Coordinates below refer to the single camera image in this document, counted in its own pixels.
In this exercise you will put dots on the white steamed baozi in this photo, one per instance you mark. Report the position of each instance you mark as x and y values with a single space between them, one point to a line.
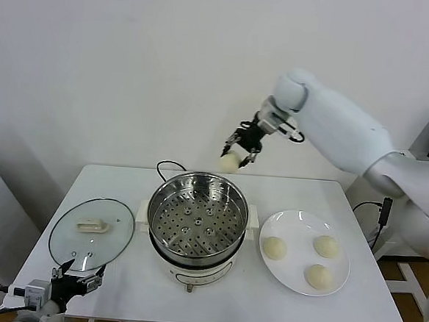
325 246
230 163
274 248
318 276

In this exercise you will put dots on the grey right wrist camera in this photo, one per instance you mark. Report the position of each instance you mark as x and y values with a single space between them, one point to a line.
273 115

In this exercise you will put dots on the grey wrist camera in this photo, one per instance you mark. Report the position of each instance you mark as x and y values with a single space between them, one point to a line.
273 115
34 290

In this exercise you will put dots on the glass pot lid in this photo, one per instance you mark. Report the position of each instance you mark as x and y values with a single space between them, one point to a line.
92 227

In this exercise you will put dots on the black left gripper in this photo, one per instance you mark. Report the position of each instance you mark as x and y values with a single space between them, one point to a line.
65 287

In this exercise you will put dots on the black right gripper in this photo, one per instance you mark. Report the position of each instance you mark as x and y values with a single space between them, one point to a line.
249 134

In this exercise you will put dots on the stainless steel steamer basket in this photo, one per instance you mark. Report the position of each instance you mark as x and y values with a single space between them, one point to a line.
194 237

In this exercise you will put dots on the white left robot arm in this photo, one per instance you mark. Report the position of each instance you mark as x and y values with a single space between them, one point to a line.
51 310

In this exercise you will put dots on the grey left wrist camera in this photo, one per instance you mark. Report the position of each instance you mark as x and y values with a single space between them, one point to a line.
34 290

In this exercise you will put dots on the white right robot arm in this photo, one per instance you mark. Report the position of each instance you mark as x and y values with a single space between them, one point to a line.
349 133

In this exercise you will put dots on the white round plate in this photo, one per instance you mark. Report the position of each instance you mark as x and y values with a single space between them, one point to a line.
302 226

